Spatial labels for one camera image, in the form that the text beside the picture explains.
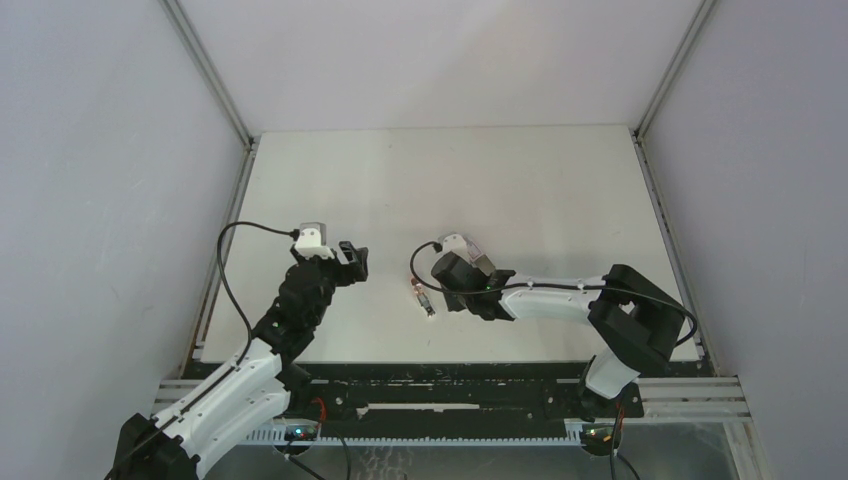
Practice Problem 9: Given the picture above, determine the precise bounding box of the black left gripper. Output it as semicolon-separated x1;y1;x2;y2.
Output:
289;241;366;327

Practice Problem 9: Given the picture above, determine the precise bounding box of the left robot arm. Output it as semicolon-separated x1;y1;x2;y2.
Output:
106;241;369;479

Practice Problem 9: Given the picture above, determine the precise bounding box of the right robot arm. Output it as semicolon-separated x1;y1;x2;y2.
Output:
430;253;687;416

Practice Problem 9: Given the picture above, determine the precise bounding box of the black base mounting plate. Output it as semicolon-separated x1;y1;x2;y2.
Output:
300;362;664;441

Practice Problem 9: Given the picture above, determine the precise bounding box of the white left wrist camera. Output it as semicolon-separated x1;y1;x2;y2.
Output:
293;222;335;260

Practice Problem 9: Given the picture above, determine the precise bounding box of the black left camera cable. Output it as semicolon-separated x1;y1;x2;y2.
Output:
216;221;299;346

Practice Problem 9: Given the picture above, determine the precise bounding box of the white slotted cable duct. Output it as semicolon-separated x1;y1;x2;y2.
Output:
236;422;584;447

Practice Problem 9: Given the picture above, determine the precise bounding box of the aluminium right frame rail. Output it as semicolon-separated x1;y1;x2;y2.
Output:
632;0;720;379

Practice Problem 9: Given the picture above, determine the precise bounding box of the aluminium frame rail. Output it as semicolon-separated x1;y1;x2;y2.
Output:
160;0;256;379
632;0;720;379

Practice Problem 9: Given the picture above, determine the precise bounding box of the aluminium left frame rail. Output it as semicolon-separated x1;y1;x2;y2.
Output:
160;0;256;379

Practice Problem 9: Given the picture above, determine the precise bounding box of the aluminium front extrusion rail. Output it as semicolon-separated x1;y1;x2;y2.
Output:
150;377;753;425

